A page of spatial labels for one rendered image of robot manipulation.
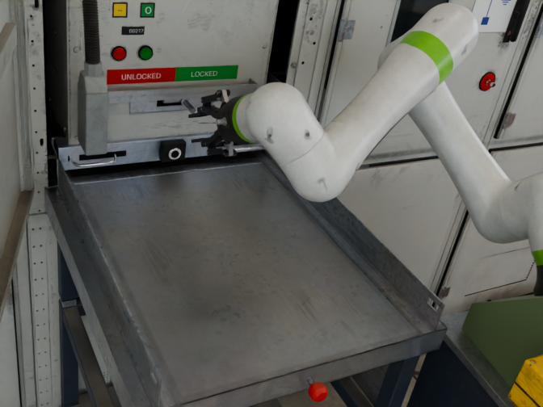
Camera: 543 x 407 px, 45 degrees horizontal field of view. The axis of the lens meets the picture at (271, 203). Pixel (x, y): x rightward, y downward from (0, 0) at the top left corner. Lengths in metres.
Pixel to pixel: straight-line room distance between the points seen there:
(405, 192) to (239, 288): 0.92
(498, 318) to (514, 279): 1.43
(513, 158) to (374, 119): 1.19
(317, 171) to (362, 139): 0.11
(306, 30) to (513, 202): 0.62
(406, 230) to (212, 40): 0.96
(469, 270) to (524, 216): 1.14
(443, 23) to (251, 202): 0.59
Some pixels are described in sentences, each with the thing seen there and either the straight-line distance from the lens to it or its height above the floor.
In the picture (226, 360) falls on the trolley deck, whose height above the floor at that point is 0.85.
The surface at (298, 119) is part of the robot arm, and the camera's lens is 1.10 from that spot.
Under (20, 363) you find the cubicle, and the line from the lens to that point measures 1.89.
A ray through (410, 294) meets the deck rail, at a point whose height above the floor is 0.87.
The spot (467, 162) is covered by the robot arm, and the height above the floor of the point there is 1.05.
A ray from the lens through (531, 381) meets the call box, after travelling 1.27.
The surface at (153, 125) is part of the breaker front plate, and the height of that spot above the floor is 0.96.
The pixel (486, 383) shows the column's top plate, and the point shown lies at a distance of 1.42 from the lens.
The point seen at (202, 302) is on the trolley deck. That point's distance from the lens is 1.25.
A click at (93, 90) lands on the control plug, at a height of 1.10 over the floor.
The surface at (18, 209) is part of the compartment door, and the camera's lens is 1.50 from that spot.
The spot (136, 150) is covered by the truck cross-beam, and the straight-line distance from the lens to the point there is 1.61.
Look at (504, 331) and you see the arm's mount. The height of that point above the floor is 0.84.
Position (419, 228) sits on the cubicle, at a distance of 2.23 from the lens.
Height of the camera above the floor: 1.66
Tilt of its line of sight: 32 degrees down
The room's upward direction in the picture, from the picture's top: 10 degrees clockwise
